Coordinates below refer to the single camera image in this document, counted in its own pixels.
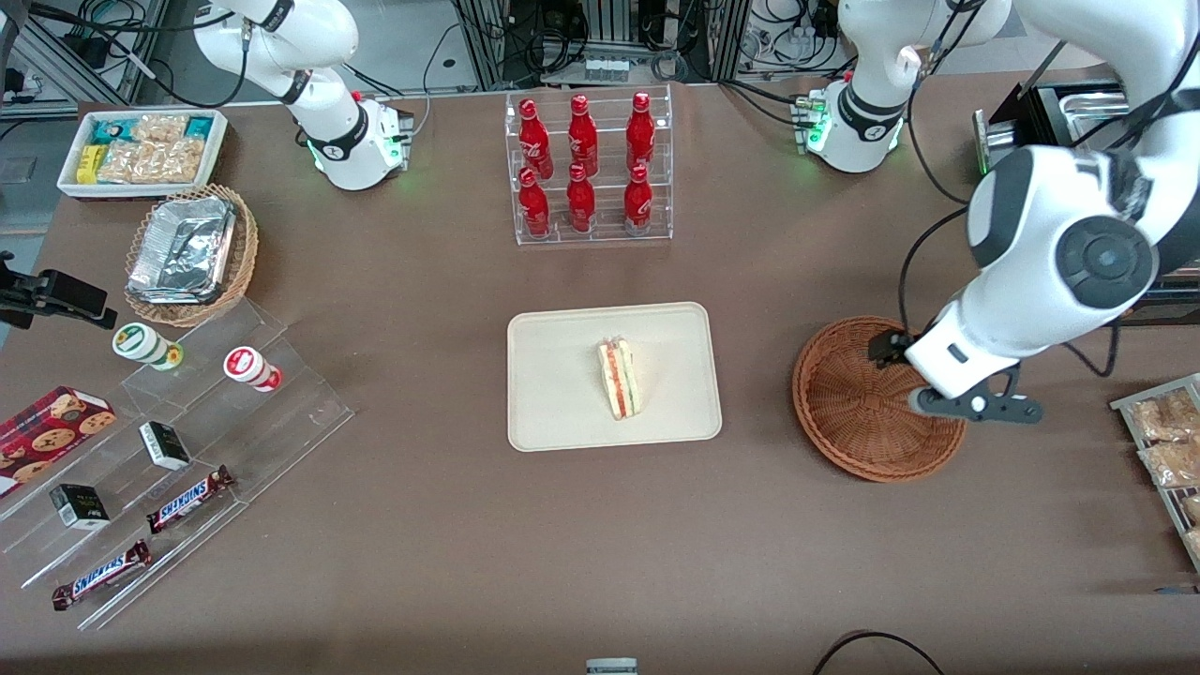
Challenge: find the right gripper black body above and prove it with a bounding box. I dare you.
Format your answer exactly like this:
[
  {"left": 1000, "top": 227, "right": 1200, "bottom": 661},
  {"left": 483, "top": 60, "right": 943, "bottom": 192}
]
[{"left": 0, "top": 251, "right": 44, "bottom": 331}]

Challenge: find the triangle sandwich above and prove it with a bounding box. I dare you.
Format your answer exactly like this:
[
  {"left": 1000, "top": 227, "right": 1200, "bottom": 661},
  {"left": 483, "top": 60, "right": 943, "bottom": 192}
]
[{"left": 597, "top": 338, "right": 644, "bottom": 422}]

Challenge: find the brown round wicker basket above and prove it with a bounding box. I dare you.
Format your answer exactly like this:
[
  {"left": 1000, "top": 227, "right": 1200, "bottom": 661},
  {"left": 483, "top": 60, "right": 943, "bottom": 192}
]
[{"left": 792, "top": 316, "right": 969, "bottom": 485}]

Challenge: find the light wicker basket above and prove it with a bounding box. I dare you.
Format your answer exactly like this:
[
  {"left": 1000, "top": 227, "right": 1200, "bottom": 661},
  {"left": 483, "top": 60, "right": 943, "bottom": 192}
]
[{"left": 123, "top": 183, "right": 261, "bottom": 330}]

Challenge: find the beige plastic serving tray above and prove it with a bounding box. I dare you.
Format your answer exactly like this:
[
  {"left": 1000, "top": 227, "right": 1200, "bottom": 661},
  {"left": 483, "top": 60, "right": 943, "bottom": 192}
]
[{"left": 507, "top": 302, "right": 723, "bottom": 453}]

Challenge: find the green sunflower yogurt cup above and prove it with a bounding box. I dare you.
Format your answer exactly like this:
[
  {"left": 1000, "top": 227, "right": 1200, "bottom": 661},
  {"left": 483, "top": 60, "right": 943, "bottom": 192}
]
[{"left": 112, "top": 322, "right": 185, "bottom": 373}]

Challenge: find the red chocolate chip cookie box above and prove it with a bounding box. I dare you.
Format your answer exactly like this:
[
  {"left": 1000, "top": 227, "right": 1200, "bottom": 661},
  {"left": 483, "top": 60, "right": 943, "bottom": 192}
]
[{"left": 0, "top": 385, "right": 119, "bottom": 500}]

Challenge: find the clear bag of crackers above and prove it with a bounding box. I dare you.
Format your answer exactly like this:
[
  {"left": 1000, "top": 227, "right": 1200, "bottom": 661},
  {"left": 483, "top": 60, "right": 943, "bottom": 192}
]
[
  {"left": 130, "top": 113, "right": 189, "bottom": 144},
  {"left": 97, "top": 140, "right": 204, "bottom": 186}
]

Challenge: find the small black carton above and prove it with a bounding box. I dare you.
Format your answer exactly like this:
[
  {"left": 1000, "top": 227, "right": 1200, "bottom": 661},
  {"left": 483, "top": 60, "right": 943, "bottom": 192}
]
[
  {"left": 49, "top": 483, "right": 112, "bottom": 533},
  {"left": 138, "top": 420, "right": 192, "bottom": 473}
]

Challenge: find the red strawberry yogurt cup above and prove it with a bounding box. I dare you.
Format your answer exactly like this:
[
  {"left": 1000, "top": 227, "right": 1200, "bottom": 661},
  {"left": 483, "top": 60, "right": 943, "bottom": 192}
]
[{"left": 222, "top": 345, "right": 284, "bottom": 394}]

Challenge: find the white rectangular snack bin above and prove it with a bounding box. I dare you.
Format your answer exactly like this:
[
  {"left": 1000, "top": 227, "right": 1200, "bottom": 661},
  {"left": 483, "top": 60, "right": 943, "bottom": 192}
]
[{"left": 55, "top": 108, "right": 230, "bottom": 201}]

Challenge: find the clear acrylic tiered shelf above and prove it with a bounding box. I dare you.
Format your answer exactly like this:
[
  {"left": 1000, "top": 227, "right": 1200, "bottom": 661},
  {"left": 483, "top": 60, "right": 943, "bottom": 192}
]
[{"left": 0, "top": 297, "right": 356, "bottom": 632}]

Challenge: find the Snickers chocolate bar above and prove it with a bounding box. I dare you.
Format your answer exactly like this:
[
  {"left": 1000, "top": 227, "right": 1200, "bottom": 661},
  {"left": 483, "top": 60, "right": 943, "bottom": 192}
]
[
  {"left": 52, "top": 539, "right": 153, "bottom": 612},
  {"left": 146, "top": 465, "right": 235, "bottom": 535}
]

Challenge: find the black food warmer machine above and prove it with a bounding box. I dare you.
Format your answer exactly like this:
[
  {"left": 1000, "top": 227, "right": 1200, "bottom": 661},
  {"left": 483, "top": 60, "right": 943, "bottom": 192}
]
[{"left": 973, "top": 37, "right": 1200, "bottom": 330}]

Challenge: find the stainless steel pan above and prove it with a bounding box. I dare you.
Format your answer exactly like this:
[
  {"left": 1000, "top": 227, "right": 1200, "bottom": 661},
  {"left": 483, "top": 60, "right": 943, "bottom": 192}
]
[{"left": 1058, "top": 91, "right": 1133, "bottom": 121}]

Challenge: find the red cola bottle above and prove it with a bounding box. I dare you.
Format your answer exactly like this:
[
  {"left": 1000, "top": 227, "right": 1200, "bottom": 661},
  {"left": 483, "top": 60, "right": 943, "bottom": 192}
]
[
  {"left": 517, "top": 97, "right": 555, "bottom": 181},
  {"left": 624, "top": 90, "right": 657, "bottom": 174},
  {"left": 566, "top": 93, "right": 600, "bottom": 179},
  {"left": 622, "top": 163, "right": 655, "bottom": 236},
  {"left": 564, "top": 162, "right": 598, "bottom": 234},
  {"left": 517, "top": 166, "right": 553, "bottom": 241}
]

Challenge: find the clear acrylic bottle rack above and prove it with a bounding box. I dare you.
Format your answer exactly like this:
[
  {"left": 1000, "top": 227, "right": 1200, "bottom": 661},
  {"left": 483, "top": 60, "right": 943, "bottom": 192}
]
[{"left": 503, "top": 83, "right": 675, "bottom": 248}]

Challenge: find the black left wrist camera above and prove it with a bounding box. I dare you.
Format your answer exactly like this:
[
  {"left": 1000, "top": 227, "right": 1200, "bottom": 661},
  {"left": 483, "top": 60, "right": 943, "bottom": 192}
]
[{"left": 866, "top": 327, "right": 912, "bottom": 369}]

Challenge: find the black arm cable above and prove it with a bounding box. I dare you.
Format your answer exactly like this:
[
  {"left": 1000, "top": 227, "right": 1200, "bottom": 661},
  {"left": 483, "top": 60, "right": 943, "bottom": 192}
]
[{"left": 897, "top": 204, "right": 972, "bottom": 331}]

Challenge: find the grey wire tray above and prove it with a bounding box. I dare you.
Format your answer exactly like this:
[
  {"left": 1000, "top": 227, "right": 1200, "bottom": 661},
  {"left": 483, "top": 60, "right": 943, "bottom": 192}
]
[{"left": 1110, "top": 372, "right": 1200, "bottom": 574}]

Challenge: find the black looped cable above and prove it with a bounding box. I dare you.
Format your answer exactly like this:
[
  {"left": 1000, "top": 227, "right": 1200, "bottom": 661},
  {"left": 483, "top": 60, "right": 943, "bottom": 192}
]
[{"left": 810, "top": 629, "right": 944, "bottom": 675}]

